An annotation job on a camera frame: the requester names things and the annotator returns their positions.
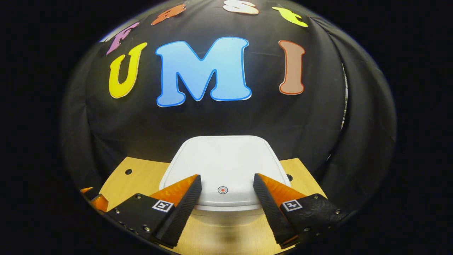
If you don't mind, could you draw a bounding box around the wooden desktop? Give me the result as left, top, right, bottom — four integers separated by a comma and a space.
99, 157, 328, 255

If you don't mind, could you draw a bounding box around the white desktop garbage bin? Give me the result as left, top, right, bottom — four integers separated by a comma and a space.
159, 135, 291, 227

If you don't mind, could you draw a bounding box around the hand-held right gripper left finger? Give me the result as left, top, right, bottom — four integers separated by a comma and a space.
106, 174, 202, 248

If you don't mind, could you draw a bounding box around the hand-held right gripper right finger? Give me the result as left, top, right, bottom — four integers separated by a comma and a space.
253, 173, 347, 249

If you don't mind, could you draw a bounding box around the black backdrop cloth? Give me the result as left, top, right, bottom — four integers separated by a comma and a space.
59, 0, 397, 209

